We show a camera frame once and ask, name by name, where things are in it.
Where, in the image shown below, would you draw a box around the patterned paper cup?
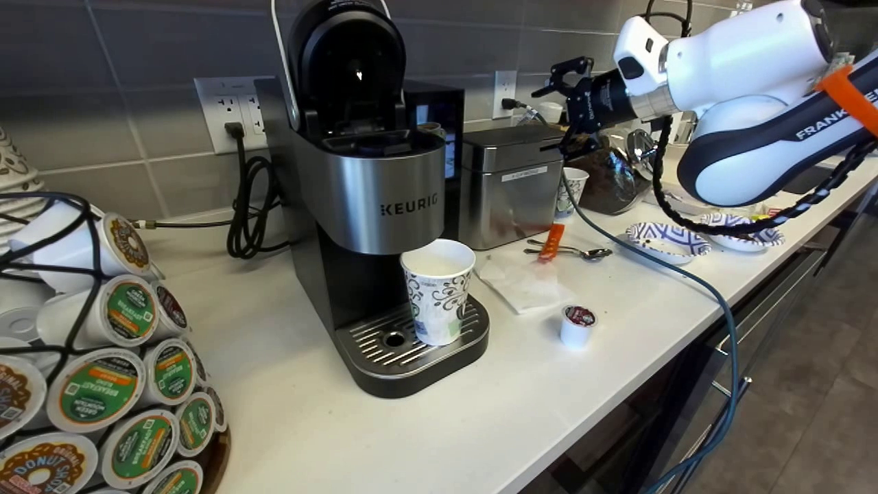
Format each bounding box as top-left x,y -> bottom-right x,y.
397,236 -> 479,349

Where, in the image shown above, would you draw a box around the black power cord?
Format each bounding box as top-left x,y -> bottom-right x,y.
135,121 -> 286,261

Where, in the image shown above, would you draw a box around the dark metal kettle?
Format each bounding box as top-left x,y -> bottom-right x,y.
578,125 -> 679,215

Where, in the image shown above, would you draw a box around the double wall outlet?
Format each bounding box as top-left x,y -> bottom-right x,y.
191,74 -> 268,156

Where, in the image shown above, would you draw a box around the blue patterned plate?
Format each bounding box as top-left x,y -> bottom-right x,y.
622,220 -> 711,268

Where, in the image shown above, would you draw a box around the orange arm strap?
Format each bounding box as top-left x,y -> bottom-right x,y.
816,58 -> 878,140

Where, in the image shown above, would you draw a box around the Keurig coffee machine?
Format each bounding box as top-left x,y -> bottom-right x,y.
268,0 -> 491,399

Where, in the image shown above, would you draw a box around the dark blue cable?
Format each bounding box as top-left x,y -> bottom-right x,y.
498,92 -> 753,494

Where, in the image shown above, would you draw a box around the dark lid coffee pod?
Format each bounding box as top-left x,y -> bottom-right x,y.
150,281 -> 191,338

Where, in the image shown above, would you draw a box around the white wall outlet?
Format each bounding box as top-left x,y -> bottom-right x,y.
491,69 -> 522,121

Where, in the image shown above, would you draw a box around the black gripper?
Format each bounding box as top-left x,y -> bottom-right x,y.
532,55 -> 639,161

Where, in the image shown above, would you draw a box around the green lid coffee pod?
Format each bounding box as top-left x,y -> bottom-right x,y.
140,457 -> 205,494
172,390 -> 218,457
99,406 -> 181,490
43,344 -> 147,436
143,338 -> 202,408
36,272 -> 162,350

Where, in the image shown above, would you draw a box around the single coffee pod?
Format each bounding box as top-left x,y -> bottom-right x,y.
557,302 -> 598,354

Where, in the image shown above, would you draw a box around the silver cabinet handle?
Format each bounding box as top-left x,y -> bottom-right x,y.
711,331 -> 753,398

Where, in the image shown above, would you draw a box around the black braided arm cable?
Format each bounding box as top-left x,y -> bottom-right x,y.
646,113 -> 878,231

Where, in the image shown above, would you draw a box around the orange handled scissors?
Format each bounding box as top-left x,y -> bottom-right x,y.
522,221 -> 615,266

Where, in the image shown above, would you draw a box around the coffee pod carousel rack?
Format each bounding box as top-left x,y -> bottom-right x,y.
0,187 -> 229,494

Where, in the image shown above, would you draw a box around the brown lid coffee pod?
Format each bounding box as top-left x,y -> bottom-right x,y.
0,431 -> 102,494
0,354 -> 48,442
8,206 -> 155,281

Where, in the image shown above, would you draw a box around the stainless steel toaster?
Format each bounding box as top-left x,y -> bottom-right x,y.
454,121 -> 570,255

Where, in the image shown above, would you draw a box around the small white cup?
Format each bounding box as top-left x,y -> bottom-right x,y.
534,95 -> 568,128

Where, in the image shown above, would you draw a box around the white paper napkin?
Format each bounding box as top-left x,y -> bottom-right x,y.
473,250 -> 574,318

